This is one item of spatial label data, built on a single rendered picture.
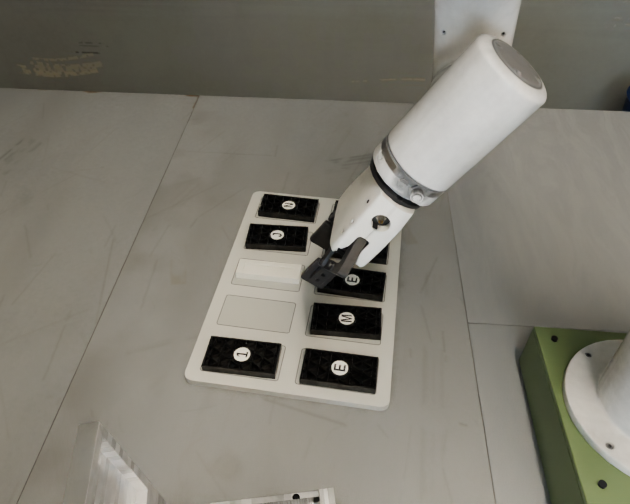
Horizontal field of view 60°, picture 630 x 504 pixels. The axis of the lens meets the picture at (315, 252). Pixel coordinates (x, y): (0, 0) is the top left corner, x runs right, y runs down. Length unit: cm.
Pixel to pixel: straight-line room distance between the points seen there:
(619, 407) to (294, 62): 213
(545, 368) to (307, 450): 30
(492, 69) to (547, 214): 58
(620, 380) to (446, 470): 22
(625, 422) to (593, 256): 39
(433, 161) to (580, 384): 32
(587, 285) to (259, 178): 59
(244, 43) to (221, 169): 151
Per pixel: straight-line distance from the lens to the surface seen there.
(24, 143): 129
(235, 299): 83
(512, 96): 51
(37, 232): 105
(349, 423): 72
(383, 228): 59
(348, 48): 251
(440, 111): 53
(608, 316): 92
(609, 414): 69
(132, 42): 269
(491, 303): 87
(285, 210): 95
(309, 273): 66
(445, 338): 81
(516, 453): 74
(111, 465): 55
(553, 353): 74
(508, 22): 61
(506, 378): 79
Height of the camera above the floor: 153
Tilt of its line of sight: 45 degrees down
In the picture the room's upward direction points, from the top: straight up
